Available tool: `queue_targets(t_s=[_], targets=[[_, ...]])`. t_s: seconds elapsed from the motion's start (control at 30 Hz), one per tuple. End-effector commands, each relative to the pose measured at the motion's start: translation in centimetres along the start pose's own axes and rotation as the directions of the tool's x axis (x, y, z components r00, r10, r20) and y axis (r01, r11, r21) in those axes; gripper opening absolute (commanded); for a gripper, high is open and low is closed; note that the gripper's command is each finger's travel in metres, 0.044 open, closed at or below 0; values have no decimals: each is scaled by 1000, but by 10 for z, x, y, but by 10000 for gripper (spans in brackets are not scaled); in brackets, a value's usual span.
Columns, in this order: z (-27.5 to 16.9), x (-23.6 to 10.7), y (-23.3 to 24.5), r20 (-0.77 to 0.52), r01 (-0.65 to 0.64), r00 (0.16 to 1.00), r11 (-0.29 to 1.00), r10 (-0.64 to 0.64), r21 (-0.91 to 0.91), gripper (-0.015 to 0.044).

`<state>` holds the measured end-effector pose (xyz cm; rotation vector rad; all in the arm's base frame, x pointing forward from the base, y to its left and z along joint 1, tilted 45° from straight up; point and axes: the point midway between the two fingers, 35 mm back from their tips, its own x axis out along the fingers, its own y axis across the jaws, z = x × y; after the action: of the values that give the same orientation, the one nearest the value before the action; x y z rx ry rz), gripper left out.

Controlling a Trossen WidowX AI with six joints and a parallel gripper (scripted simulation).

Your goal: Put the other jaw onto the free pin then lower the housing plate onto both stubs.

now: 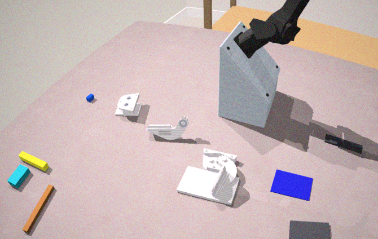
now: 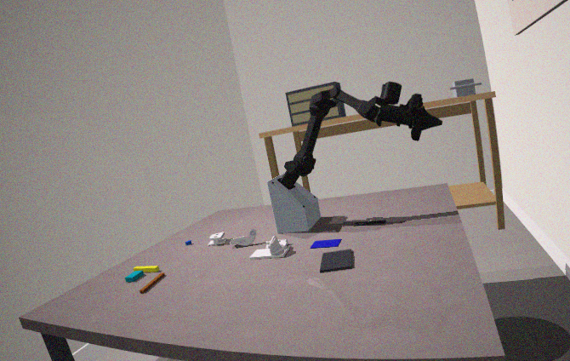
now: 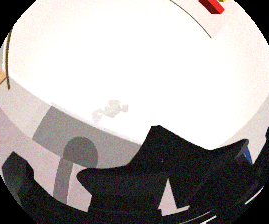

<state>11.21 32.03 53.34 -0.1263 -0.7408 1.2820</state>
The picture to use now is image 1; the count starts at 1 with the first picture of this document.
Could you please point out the cyan rectangular block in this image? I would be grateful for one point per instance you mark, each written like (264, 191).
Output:
(18, 176)

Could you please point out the orange long bar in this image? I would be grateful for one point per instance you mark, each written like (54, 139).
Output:
(41, 203)

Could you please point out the blue rectangular plate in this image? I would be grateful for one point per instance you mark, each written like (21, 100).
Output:
(292, 185)

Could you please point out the small blue block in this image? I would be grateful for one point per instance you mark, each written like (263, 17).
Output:
(90, 97)

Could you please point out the yellow rectangular block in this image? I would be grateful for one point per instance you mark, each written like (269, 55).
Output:
(33, 161)

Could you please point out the black flat bar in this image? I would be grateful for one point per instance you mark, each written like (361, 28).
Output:
(343, 143)

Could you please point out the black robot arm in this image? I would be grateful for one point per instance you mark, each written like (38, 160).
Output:
(281, 27)

